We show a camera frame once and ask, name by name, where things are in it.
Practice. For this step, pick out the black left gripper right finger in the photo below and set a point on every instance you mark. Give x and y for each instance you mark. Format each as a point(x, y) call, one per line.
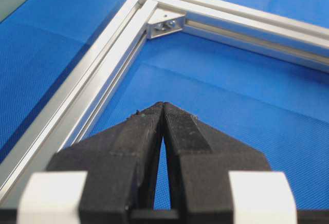
point(199, 158)

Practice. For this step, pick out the aluminium extrusion frame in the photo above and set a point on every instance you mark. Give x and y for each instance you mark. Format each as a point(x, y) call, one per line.
point(77, 105)

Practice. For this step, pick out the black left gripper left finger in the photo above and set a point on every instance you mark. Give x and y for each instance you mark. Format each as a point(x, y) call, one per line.
point(121, 164)

